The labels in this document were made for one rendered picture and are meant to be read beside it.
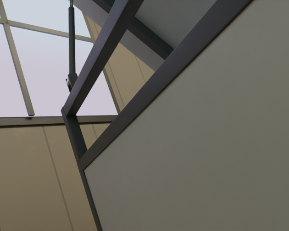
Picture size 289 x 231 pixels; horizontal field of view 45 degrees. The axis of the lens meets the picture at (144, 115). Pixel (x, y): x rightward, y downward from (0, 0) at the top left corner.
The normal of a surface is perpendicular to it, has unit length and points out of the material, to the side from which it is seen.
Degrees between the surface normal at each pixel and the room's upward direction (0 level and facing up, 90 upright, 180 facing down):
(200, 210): 90
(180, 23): 126
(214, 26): 90
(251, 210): 90
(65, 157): 90
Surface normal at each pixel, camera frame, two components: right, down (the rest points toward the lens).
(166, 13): -0.49, 0.68
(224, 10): -0.86, 0.18
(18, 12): 0.71, -0.42
